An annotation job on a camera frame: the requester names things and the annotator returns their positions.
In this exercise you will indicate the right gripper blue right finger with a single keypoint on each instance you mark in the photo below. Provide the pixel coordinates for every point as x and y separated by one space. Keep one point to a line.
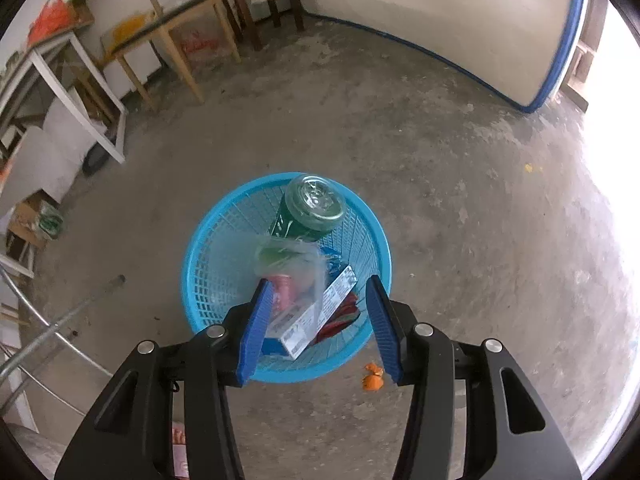
386 336

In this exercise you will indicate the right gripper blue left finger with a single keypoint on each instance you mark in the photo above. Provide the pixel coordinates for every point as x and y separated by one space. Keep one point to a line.
256 318

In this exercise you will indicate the red packet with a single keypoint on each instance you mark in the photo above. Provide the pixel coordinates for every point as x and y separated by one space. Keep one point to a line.
344 316

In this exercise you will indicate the blue white carton box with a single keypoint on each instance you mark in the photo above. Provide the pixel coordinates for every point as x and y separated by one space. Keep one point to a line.
293 330

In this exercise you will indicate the red drink can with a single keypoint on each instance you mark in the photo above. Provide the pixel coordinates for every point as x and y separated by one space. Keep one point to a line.
283 292

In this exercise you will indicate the clear plastic container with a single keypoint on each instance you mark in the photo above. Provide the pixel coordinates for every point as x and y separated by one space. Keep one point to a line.
301 261

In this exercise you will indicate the blue plastic trash basket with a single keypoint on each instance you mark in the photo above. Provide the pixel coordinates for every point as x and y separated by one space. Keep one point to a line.
218 273

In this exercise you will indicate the orange scrap on floor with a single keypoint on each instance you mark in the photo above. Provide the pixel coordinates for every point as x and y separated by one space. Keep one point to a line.
373 380

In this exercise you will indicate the pink slipper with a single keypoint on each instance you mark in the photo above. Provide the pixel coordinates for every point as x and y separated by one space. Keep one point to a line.
178 438

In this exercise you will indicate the white side table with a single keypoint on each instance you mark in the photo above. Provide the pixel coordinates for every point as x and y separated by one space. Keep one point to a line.
34 64

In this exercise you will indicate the white mattress blue edge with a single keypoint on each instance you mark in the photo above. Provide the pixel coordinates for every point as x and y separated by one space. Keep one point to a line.
518 48

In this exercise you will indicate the wooden chair black seat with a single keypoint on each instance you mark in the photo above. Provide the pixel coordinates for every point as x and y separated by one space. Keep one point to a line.
160 28

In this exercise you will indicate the yellow bag under table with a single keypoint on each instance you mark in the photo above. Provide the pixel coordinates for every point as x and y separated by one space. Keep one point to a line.
126 29

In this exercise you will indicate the orange plastic bag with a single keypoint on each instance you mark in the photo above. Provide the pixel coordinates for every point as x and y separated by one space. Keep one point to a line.
54 15

